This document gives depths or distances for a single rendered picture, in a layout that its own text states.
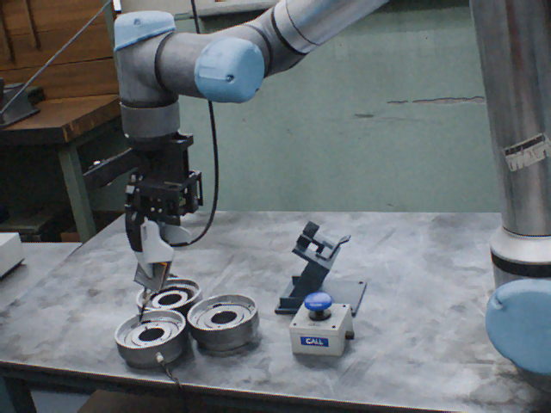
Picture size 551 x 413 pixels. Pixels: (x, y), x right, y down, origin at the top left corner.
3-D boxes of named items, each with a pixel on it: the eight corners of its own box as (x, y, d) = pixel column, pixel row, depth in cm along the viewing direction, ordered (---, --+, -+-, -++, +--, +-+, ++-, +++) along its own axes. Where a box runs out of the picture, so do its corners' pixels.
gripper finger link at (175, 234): (189, 272, 100) (182, 218, 96) (154, 265, 102) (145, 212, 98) (199, 260, 103) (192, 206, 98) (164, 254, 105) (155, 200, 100)
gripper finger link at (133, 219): (136, 256, 94) (133, 194, 91) (126, 254, 94) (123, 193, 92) (153, 244, 98) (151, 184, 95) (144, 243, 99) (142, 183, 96)
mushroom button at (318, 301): (303, 334, 97) (299, 303, 95) (312, 319, 100) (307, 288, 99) (331, 335, 96) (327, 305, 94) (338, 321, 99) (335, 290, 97)
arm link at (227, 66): (281, 27, 84) (208, 21, 89) (227, 46, 75) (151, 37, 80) (282, 90, 87) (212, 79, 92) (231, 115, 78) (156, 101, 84)
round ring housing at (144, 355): (115, 344, 106) (109, 321, 105) (181, 325, 109) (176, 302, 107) (126, 379, 97) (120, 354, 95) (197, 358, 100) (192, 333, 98)
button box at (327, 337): (292, 354, 97) (287, 324, 95) (307, 328, 103) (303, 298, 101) (348, 359, 94) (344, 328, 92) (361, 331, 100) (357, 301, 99)
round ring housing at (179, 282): (146, 303, 117) (141, 281, 116) (207, 295, 117) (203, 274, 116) (136, 335, 108) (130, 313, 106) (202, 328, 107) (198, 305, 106)
